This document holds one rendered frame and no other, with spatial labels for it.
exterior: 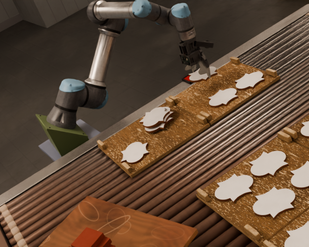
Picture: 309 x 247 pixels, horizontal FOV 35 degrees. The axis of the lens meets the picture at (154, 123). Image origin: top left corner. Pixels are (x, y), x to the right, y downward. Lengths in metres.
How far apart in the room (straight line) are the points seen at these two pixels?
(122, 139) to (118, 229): 0.70
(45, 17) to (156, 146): 5.79
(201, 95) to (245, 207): 0.81
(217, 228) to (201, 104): 0.78
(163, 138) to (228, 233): 0.66
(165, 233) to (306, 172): 0.53
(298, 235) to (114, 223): 0.59
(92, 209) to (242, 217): 0.52
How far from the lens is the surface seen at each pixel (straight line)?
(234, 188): 1.76
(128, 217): 1.67
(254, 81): 2.32
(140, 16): 2.18
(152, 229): 1.59
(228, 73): 2.46
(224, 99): 2.25
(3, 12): 8.74
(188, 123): 2.19
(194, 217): 1.74
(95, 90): 2.54
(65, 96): 2.47
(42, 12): 7.72
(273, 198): 1.68
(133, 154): 2.11
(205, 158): 1.99
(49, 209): 2.12
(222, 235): 1.65
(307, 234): 1.55
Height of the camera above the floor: 2.09
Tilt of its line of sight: 30 degrees down
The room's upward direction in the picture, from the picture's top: 23 degrees counter-clockwise
